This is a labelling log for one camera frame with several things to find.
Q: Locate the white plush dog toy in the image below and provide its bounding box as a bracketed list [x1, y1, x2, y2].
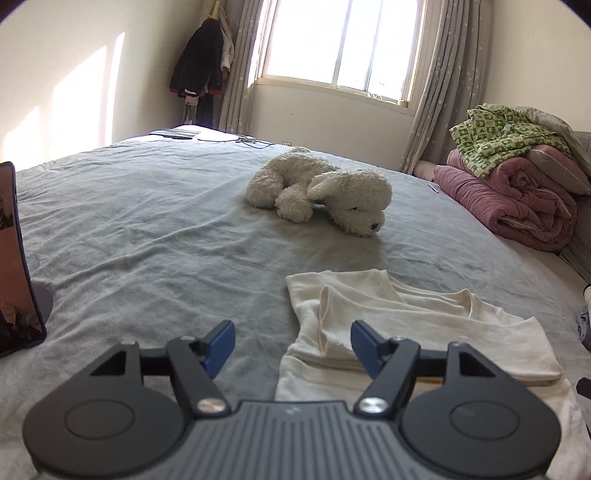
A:
[246, 147, 393, 238]

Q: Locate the window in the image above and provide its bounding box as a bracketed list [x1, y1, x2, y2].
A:
[256, 0, 428, 109]

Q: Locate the grey quilted bedspread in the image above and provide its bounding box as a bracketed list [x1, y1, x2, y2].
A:
[561, 129, 591, 296]

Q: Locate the round grey stand base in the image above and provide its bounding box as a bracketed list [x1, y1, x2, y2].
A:
[30, 284, 55, 324]

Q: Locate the phone on stand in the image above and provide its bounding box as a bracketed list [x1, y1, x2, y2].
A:
[0, 161, 48, 358]

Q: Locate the pink folded quilt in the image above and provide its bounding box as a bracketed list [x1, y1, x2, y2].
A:
[434, 150, 578, 252]

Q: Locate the beige duvet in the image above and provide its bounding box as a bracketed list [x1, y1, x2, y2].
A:
[512, 105, 591, 197]

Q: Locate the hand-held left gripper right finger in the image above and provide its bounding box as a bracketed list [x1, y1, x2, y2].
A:
[351, 319, 497, 418]

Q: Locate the white shirt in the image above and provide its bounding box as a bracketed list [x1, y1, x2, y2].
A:
[274, 270, 591, 480]

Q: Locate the green patterned garment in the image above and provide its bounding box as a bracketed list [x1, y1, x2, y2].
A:
[450, 104, 573, 180]

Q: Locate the dark hanging jacket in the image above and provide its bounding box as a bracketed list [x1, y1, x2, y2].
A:
[169, 19, 223, 100]

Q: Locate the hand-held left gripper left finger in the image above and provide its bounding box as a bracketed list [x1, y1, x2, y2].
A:
[90, 319, 236, 420]

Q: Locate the dark laptop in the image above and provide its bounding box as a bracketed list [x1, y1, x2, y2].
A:
[148, 128, 201, 140]

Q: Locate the beige hanging garment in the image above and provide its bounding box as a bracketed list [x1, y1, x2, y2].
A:
[218, 9, 235, 81]

